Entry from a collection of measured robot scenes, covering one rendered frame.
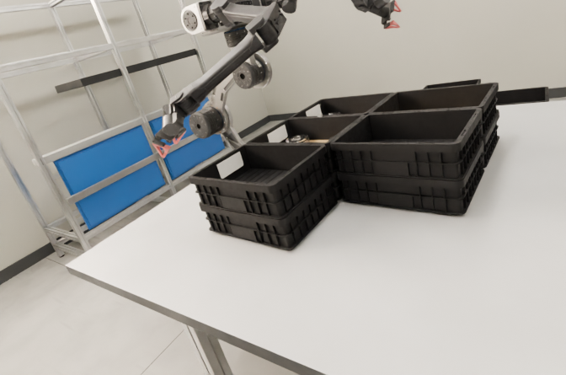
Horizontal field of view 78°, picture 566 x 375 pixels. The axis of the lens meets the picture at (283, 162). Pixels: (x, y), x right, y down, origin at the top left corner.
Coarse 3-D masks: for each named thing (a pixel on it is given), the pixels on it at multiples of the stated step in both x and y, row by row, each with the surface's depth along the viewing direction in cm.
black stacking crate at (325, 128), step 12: (312, 120) 151; (324, 120) 148; (336, 120) 144; (348, 120) 141; (288, 132) 160; (300, 132) 159; (312, 132) 154; (324, 132) 150; (336, 132) 147; (324, 156) 120; (336, 168) 122
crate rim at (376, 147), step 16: (400, 112) 127; (416, 112) 122; (432, 112) 119; (480, 112) 108; (352, 128) 125; (464, 128) 98; (336, 144) 114; (352, 144) 110; (368, 144) 106; (384, 144) 103; (400, 144) 100; (416, 144) 97; (432, 144) 94; (448, 144) 92; (464, 144) 94
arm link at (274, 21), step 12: (216, 0) 149; (216, 12) 146; (228, 12) 142; (240, 12) 136; (252, 12) 131; (264, 12) 123; (276, 12) 122; (228, 24) 151; (264, 24) 118; (276, 24) 123; (264, 36) 121; (276, 36) 123
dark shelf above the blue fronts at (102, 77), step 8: (168, 56) 314; (176, 56) 320; (184, 56) 328; (136, 64) 289; (144, 64) 294; (152, 64) 301; (160, 64) 307; (104, 72) 268; (112, 72) 272; (120, 72) 278; (128, 72) 283; (80, 80) 254; (88, 80) 258; (96, 80) 263; (104, 80) 268; (56, 88) 279; (64, 88) 272; (72, 88) 265
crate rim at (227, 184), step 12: (252, 144) 137; (264, 144) 133; (276, 144) 129; (288, 144) 126; (300, 144) 122; (312, 144) 119; (324, 144) 116; (312, 156) 109; (204, 168) 126; (300, 168) 105; (192, 180) 119; (204, 180) 115; (216, 180) 110; (228, 180) 108; (276, 180) 98; (288, 180) 101; (264, 192) 98
